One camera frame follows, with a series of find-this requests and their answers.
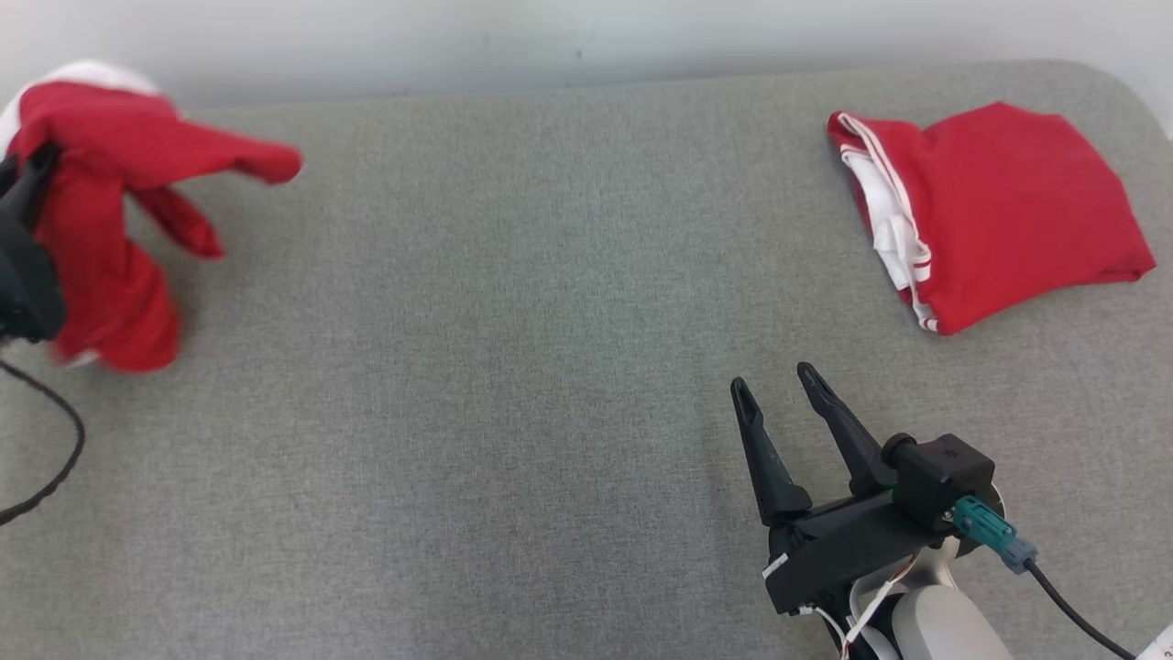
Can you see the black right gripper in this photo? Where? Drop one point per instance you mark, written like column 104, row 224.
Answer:
column 843, row 550

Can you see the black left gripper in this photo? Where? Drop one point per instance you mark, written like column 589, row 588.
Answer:
column 27, row 284

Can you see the red shorts with white stripe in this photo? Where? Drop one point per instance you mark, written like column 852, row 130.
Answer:
column 110, row 229

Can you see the red basketball jersey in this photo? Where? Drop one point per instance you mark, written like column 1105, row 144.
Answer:
column 1008, row 202

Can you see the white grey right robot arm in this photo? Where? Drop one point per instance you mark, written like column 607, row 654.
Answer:
column 935, row 623

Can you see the grey fabric sofa seat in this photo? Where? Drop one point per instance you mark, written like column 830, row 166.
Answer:
column 504, row 367

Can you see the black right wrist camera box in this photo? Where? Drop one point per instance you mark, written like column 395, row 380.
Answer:
column 944, row 472

